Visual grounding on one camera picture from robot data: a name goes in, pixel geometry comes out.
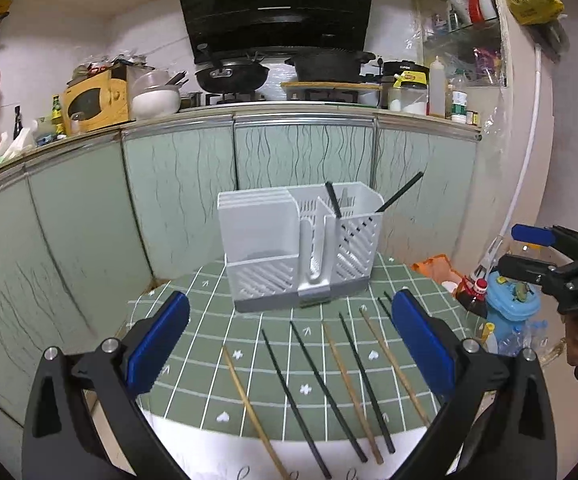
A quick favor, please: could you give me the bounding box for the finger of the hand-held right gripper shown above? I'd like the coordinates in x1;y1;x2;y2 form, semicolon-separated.
499;253;554;287
511;224;578;260

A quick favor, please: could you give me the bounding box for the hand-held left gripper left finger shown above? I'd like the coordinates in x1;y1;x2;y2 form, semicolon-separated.
21;290;192;480

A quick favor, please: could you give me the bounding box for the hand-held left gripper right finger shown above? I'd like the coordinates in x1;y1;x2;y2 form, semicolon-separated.
391;289;560;480

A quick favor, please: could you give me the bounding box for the wooden chopstick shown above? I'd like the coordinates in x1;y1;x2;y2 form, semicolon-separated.
221;346;290;480
322;323;384;464
360;307;430;428

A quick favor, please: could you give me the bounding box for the black chopstick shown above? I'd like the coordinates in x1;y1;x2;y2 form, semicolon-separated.
325;181;340;220
339;312;396;454
290;321;368;463
374;171;424;213
377;291;396;322
261;330;332;479

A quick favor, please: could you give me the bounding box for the white grey utensil holder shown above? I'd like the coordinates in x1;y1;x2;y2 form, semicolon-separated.
217;181;384;314

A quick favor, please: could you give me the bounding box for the white bowl with utensils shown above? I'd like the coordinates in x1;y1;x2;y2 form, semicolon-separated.
130;71;182;120

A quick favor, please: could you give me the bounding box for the blue plastic container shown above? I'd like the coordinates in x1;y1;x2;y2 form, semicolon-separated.
486;270;542;322

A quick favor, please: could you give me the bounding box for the dark sauce bottle red cap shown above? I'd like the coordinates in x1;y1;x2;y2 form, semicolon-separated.
456;275;492;318

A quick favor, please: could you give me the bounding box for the clear plastic water bottle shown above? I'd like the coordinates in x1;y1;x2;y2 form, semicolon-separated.
496;320;550;361

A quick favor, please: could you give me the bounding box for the orange plastic bag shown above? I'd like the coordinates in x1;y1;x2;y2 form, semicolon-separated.
411;255;454;283

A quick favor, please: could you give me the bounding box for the green checked tablecloth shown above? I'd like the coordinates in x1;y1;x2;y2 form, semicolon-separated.
126;252;474;480

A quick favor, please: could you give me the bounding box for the white pipe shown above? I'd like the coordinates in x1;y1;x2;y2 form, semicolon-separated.
511;45;542;231

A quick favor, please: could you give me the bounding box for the green label bottle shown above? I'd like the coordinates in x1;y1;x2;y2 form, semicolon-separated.
450;91;470;123

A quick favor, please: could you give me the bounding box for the green kitchen cabinet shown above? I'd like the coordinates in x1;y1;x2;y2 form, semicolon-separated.
0;112;482;411

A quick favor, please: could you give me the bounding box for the white squeeze bottle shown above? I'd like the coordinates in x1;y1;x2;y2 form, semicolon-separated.
428;56;447;118

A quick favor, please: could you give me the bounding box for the clear canister with yellow lid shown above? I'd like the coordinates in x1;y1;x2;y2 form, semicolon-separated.
389;72;428;115

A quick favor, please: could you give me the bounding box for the red white packet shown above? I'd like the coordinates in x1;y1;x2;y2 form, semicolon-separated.
466;0;498;23

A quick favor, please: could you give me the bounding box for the yellow microwave oven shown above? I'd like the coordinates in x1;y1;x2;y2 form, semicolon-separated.
63;70;130;136

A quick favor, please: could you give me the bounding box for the white plastic bag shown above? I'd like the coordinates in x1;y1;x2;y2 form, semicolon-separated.
0;127;37;158

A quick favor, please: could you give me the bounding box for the small green bottle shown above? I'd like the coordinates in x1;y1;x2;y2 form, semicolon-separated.
50;94;64;136

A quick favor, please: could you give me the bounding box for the wooden board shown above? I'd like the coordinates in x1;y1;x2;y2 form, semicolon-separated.
280;80;384;92

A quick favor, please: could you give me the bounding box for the black cooking pot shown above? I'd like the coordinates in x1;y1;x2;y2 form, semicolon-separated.
285;46;377;83

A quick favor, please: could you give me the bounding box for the black wok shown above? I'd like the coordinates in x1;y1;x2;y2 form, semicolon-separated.
194;45;271;95

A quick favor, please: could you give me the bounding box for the glass wall shelf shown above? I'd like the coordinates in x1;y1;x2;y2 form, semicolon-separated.
414;0;507;88

